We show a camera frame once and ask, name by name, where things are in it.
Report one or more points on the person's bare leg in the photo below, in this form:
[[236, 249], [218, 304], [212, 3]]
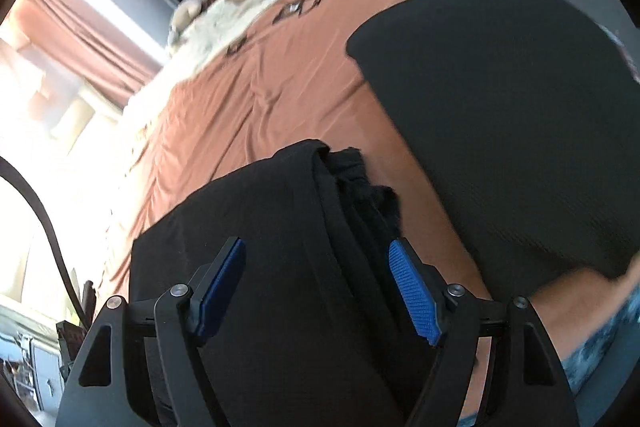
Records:
[[575, 302]]

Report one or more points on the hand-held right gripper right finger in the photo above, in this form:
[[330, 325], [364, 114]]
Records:
[[415, 297]]

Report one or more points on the orange plush blanket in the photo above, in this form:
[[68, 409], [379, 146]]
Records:
[[250, 107]]

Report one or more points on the beige plush toy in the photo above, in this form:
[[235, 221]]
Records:
[[187, 14]]

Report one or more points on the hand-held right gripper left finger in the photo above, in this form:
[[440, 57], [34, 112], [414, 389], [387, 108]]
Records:
[[222, 287]]

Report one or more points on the black pants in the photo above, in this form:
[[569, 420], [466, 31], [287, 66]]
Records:
[[300, 307]]

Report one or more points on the cream printed blanket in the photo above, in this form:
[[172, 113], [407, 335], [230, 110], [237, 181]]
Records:
[[220, 27]]

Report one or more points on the blue patterned shorts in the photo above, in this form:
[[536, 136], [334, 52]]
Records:
[[600, 357]]

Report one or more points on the black knit sweater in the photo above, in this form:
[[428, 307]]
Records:
[[500, 117]]

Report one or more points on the white low cabinet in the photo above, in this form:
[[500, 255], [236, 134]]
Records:
[[35, 367]]

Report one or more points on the pink curtain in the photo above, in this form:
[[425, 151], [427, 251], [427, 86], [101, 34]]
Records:
[[85, 42]]

